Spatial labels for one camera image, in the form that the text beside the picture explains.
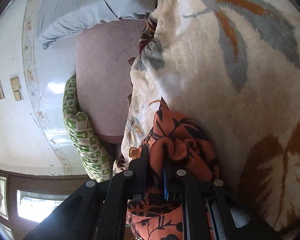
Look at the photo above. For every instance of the light blue ruffled pillow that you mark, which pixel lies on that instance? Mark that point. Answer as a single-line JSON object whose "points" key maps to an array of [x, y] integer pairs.
{"points": [[58, 19]]}

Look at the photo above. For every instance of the wall switch plate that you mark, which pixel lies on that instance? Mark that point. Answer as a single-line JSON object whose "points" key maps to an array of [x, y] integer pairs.
{"points": [[16, 88]]}

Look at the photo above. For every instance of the green white patterned pillow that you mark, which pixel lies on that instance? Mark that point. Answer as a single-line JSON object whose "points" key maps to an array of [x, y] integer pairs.
{"points": [[93, 155]]}

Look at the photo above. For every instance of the mauve bed sheet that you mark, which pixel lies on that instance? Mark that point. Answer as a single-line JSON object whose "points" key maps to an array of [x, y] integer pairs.
{"points": [[103, 75]]}

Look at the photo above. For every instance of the cream leaf-pattern fleece blanket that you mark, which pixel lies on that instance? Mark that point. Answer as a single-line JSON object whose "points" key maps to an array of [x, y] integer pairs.
{"points": [[232, 66]]}

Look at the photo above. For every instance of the wooden framed window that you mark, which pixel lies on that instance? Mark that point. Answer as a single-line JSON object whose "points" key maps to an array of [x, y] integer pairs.
{"points": [[26, 200]]}

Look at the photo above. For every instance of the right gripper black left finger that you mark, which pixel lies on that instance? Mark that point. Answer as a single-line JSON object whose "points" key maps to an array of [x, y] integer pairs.
{"points": [[96, 210]]}

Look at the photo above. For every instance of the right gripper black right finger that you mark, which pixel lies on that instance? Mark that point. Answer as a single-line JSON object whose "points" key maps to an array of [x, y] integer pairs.
{"points": [[211, 210]]}

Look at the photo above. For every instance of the orange floral garment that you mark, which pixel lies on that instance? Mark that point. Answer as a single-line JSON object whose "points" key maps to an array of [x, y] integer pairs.
{"points": [[175, 138]]}

